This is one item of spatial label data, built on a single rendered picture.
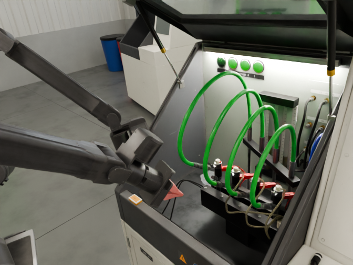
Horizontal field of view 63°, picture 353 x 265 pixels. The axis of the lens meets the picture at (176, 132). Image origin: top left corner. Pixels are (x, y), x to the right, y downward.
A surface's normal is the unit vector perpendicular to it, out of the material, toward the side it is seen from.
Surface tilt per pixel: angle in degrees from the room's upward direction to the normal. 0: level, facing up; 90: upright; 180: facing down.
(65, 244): 0
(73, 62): 90
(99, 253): 0
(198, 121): 90
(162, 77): 90
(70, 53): 90
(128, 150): 48
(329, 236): 76
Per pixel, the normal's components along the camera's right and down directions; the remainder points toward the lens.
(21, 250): -0.09, -0.89
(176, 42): 0.49, 0.36
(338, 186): -0.73, 0.15
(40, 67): 0.28, 0.12
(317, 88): -0.72, 0.37
